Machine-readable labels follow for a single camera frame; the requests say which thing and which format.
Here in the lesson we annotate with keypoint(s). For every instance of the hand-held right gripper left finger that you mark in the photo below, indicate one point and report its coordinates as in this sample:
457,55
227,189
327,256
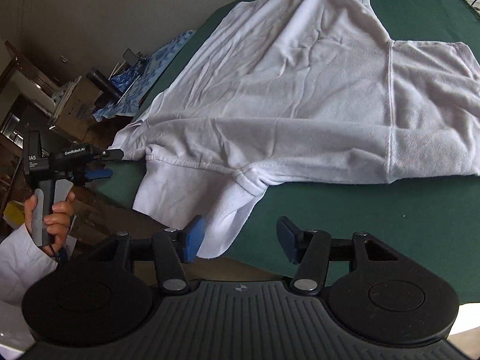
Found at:
194,238

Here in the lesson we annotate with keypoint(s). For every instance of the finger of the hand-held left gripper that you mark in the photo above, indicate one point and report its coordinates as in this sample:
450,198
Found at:
99,174
114,154

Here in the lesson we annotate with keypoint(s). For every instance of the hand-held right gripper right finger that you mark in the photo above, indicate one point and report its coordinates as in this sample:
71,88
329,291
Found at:
287,238

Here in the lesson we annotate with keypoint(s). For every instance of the white shirt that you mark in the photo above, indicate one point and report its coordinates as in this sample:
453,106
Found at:
300,82

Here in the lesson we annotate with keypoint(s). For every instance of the person's left forearm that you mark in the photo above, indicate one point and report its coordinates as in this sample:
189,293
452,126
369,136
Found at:
18,266

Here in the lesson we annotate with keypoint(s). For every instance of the person's left hand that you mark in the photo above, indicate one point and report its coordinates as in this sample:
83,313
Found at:
60,221

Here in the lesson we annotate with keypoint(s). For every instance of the yellow packet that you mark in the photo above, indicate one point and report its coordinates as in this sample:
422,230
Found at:
13,213

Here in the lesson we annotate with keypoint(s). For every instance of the brown cardboard box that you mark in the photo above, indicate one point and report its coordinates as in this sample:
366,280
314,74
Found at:
77,108

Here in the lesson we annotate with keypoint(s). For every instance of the black cylinder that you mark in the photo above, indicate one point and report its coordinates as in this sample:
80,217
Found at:
103,82

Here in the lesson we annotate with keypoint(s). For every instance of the green table cover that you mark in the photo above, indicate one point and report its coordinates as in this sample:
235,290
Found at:
375,210

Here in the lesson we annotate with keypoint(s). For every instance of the dark wooden furniture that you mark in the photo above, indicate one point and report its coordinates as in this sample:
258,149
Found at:
22,71

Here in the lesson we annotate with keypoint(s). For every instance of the blue patterned cloth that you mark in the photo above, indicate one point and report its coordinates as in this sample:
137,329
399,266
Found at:
157,63

